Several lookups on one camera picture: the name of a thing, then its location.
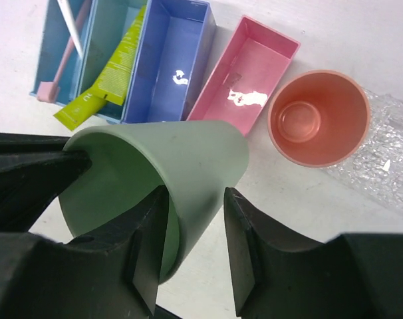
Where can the green plastic cup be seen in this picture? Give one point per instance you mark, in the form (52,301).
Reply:
(195,160)

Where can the orange plastic cup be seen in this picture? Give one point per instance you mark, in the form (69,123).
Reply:
(319,118)

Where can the light blue drawer box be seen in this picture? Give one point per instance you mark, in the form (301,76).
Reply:
(108,22)
(56,46)

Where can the yellow green toothpaste tube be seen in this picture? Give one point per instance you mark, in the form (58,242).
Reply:
(107,94)

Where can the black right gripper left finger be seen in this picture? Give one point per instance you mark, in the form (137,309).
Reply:
(112,271)

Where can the white pink toothbrush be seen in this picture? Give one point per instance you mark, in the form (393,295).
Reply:
(75,14)

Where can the clear textured oval tray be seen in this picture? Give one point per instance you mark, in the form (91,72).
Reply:
(376,168)

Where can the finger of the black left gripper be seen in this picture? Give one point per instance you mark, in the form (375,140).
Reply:
(34,170)

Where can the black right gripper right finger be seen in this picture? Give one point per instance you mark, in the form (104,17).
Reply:
(277,272)

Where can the pink drawer box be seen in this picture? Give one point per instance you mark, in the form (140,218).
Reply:
(245,76)

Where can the purple drawer box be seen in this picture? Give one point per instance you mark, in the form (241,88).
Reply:
(176,41)

